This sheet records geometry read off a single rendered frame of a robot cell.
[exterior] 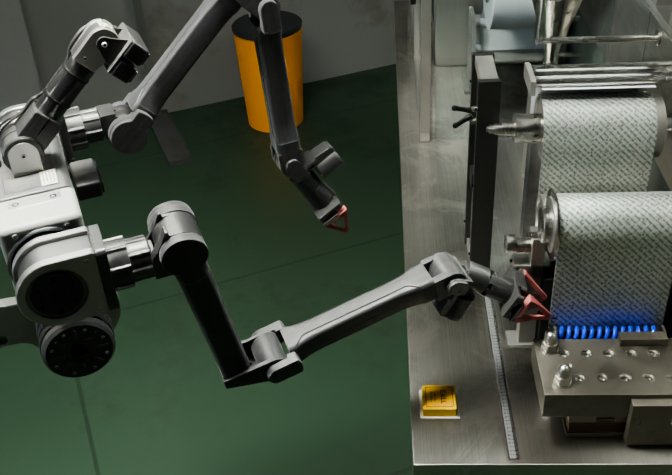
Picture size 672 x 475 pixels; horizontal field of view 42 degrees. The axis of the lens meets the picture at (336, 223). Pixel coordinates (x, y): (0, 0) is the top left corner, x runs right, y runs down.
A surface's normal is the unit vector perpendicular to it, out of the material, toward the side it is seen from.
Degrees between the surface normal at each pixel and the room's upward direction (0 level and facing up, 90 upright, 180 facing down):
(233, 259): 0
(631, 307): 90
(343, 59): 90
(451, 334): 0
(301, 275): 0
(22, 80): 90
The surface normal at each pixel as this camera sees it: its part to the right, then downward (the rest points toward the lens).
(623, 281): -0.04, 0.57
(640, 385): -0.05, -0.82
